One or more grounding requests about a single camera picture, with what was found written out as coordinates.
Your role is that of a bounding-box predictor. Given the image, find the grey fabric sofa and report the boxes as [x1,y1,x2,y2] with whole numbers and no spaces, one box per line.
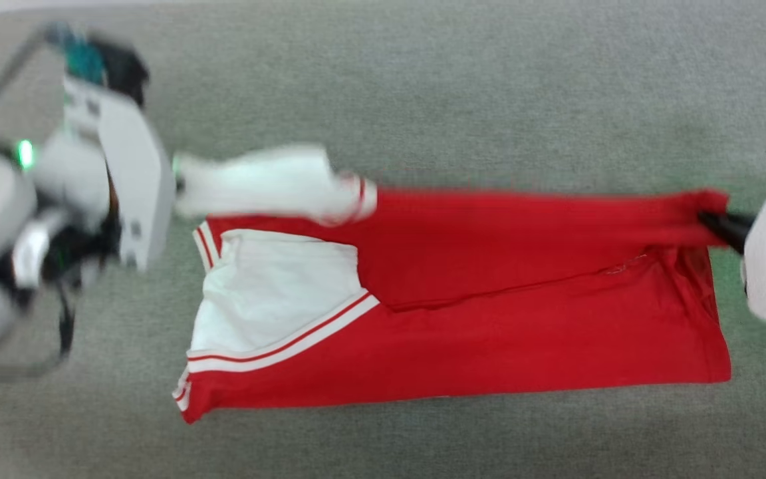
[0,0,766,479]

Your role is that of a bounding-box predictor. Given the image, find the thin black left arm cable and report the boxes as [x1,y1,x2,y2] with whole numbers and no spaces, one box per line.
[0,27,79,385]

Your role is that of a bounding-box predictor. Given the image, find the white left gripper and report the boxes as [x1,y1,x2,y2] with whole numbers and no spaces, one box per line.
[11,77,178,293]

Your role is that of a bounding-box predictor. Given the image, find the red and white basketball jersey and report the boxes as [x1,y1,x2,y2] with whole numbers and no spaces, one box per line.
[172,143,733,424]

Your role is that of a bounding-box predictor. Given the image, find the teal cable connector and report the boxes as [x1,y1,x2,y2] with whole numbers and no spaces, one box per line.
[46,23,106,85]

